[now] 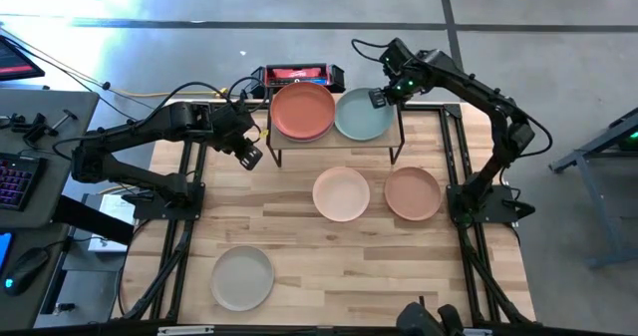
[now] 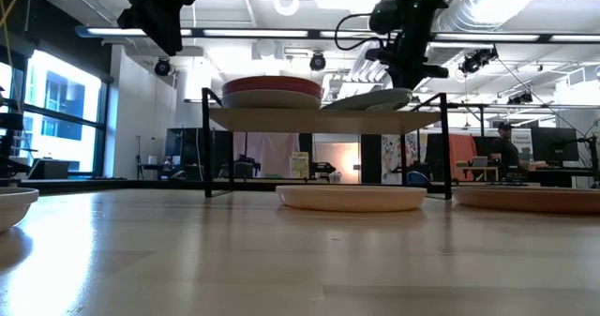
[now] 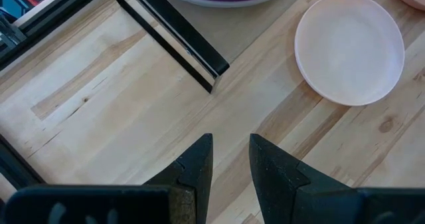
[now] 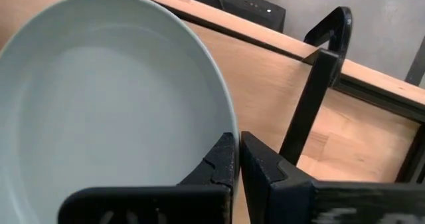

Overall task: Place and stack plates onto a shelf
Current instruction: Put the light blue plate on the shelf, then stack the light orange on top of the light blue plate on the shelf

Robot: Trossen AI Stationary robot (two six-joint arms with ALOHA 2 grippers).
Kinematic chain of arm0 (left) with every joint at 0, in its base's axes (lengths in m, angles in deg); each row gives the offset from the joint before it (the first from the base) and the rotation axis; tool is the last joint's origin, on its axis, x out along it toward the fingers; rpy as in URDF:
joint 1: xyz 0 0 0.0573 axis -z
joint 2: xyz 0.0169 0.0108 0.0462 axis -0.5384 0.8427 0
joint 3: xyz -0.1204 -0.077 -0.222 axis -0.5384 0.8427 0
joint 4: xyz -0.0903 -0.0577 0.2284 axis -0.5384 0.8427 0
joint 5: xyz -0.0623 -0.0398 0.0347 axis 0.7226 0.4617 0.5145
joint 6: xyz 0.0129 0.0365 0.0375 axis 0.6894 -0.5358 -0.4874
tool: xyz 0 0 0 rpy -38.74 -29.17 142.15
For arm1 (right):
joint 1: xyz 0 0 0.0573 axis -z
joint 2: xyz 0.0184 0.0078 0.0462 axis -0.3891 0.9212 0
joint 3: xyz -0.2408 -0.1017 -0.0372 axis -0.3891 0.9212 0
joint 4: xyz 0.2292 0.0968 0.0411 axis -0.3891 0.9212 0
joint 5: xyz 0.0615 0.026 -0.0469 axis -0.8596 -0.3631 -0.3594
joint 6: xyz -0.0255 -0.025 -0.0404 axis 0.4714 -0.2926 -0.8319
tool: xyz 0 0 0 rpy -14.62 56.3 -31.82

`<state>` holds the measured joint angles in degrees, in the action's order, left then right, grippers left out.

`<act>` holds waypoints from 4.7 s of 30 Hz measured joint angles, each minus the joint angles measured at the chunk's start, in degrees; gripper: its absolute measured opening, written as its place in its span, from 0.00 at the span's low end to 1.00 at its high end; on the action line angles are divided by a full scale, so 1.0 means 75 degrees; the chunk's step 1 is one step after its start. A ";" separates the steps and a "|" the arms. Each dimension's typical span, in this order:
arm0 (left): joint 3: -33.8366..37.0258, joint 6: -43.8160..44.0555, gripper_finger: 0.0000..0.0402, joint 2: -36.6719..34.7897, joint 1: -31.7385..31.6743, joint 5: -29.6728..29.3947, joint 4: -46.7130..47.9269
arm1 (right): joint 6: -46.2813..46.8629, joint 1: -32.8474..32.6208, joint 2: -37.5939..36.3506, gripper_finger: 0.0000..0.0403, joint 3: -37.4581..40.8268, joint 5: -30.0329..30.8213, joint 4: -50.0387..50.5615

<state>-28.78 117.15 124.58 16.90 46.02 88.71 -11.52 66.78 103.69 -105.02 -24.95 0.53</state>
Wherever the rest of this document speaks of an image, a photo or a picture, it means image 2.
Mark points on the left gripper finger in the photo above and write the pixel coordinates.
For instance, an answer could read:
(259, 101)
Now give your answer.
(172, 39)
(157, 32)

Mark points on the pale blue-green plate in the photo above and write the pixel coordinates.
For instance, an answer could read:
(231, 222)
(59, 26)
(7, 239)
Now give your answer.
(370, 101)

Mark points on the terracotta orange plate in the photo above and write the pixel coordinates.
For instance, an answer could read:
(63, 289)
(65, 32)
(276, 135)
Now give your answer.
(272, 79)

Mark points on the off-white plate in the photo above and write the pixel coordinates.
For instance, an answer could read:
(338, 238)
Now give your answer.
(272, 101)

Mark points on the cream peach plate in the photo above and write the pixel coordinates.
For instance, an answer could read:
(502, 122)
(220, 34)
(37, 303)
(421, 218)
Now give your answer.
(351, 199)

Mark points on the tan plate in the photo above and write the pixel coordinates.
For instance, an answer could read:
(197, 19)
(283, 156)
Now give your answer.
(529, 201)

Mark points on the pale grey plate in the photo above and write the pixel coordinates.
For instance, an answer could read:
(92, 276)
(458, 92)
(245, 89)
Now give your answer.
(14, 208)

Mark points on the black ceiling spotlight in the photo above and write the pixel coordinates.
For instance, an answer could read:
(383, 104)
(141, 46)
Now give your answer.
(162, 66)
(318, 61)

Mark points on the black spotlight cluster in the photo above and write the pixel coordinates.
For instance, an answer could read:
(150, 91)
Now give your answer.
(478, 60)

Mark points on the orange hanging cloth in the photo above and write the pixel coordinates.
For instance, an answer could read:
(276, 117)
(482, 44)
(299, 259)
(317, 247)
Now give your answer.
(461, 149)

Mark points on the overhead LED light bar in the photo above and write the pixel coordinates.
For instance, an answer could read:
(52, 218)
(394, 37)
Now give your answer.
(255, 33)

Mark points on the black dish rack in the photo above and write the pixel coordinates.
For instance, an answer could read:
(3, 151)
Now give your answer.
(328, 121)

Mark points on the person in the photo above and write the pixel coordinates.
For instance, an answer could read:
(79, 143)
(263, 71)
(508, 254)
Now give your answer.
(506, 149)

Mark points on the black partition screen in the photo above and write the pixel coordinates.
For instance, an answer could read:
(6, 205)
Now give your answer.
(185, 147)

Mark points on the yellow green sign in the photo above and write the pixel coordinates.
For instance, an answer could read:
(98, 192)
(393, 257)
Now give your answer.
(300, 165)

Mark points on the black computer monitor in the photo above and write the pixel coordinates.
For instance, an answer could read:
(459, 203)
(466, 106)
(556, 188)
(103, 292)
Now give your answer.
(555, 143)

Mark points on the white hanging sheet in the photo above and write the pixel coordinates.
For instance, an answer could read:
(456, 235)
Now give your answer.
(272, 152)

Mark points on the dark office desk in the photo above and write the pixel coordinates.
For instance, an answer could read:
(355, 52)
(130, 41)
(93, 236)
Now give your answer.
(562, 173)

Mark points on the grey box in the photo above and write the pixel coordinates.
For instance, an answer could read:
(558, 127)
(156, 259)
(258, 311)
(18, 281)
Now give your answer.
(49, 168)

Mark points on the colourful wall poster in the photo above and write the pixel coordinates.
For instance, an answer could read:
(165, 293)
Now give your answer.
(389, 159)

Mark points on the black aluminium rig frame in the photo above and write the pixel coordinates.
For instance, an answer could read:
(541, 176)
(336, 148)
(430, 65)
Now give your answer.
(117, 185)

